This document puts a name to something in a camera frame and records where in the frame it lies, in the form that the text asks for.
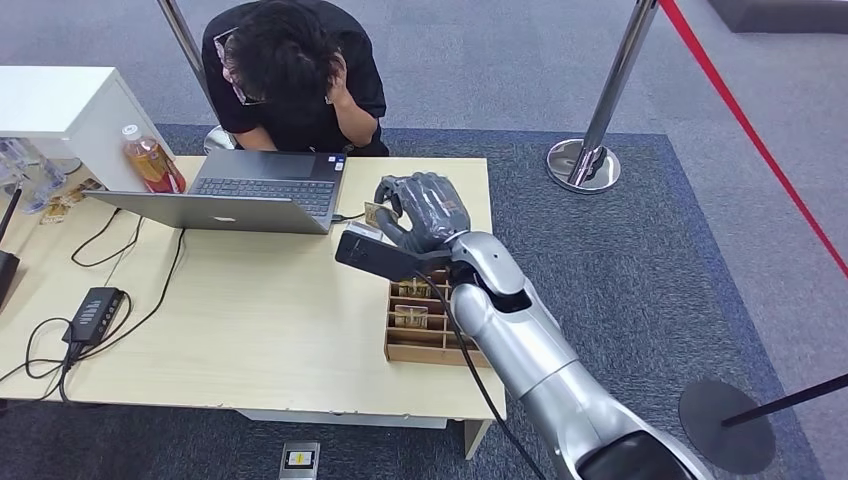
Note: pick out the person's left hand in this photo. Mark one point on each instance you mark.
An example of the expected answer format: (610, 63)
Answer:
(340, 83)

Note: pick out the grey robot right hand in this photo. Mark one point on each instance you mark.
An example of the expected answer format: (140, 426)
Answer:
(430, 208)

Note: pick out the gold hotel key card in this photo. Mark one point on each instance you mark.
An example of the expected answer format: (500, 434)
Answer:
(375, 213)
(411, 317)
(414, 289)

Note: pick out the person's right forearm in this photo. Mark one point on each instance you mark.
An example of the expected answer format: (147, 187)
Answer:
(255, 139)

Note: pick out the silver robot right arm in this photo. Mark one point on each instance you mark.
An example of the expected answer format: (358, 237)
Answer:
(530, 344)

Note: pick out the person's left forearm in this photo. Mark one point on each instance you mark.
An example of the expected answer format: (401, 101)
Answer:
(358, 126)

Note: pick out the person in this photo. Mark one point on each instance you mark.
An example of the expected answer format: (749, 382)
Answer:
(291, 119)

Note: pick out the wooden card holder rack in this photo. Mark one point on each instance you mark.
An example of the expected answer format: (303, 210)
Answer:
(424, 354)

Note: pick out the eyeglasses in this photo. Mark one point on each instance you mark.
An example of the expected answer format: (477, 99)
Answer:
(228, 69)

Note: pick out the grey open laptop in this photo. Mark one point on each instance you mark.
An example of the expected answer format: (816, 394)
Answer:
(265, 189)

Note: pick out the dark blue rug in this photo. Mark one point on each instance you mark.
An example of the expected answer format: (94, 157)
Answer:
(596, 265)

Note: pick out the orange drink bottle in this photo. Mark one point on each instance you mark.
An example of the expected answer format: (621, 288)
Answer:
(154, 166)

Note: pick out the chrome stanchion with red belt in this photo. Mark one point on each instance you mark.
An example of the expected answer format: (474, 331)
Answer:
(616, 73)

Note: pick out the white cabinet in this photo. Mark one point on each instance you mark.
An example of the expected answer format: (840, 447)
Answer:
(60, 99)

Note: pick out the grey floor device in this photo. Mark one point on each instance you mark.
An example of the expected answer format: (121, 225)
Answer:
(299, 460)

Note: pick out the gold snack packet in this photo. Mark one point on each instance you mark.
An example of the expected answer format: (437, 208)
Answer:
(77, 192)
(53, 212)

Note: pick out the clear plastic bottle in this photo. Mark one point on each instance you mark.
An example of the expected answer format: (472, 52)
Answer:
(20, 195)
(41, 169)

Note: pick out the red barrier belt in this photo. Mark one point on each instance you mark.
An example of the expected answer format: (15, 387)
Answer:
(729, 99)

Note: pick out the black hub box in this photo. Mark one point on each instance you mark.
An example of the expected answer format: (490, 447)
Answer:
(94, 314)

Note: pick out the black stanchion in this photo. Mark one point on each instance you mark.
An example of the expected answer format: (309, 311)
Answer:
(722, 430)

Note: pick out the black device with antenna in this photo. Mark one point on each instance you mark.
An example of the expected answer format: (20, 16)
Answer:
(5, 272)

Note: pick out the dark bench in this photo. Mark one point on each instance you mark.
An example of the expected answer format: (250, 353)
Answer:
(782, 13)

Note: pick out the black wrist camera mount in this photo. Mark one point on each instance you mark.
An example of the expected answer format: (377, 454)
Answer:
(371, 255)

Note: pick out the white desk frame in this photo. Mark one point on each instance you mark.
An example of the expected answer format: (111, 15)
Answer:
(331, 418)

